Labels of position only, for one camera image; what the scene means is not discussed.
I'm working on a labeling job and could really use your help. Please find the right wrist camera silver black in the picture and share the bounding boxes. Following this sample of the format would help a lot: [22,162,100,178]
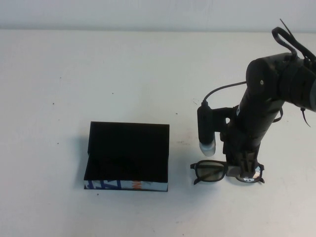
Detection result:
[197,102,217,157]

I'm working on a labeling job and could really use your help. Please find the short dangling black zip tie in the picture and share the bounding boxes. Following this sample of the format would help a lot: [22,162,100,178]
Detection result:
[299,106,312,128]

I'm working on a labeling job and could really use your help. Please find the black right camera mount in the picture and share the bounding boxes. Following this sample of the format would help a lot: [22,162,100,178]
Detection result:
[211,106,239,135]

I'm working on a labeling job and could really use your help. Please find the long black zip tie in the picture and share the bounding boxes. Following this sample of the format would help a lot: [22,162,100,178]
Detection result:
[279,19,297,41]

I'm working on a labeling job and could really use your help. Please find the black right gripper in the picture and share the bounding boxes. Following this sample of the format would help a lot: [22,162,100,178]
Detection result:
[222,92,283,178]

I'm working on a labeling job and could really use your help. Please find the thick black cable loop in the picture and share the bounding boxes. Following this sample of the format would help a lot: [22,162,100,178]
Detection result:
[271,26,316,61]

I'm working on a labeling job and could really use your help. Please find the thin black right camera cable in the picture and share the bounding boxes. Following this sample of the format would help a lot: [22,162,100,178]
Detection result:
[201,80,247,104]

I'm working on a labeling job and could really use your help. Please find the black framed glasses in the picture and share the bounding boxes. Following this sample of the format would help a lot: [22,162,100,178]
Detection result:
[190,159,266,185]

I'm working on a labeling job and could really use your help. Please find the black glasses case printed side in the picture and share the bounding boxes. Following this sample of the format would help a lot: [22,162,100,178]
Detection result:
[83,121,170,192]

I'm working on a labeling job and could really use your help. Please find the black strap loop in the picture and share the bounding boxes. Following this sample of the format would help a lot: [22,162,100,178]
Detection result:
[272,106,285,123]

